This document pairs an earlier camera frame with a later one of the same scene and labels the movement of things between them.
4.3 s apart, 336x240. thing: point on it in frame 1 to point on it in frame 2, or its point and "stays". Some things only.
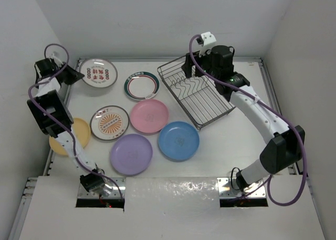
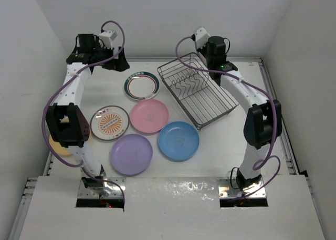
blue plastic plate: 178,141 stays
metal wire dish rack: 197,95 stays
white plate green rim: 140,85 stays
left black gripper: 74,75 to 118,64
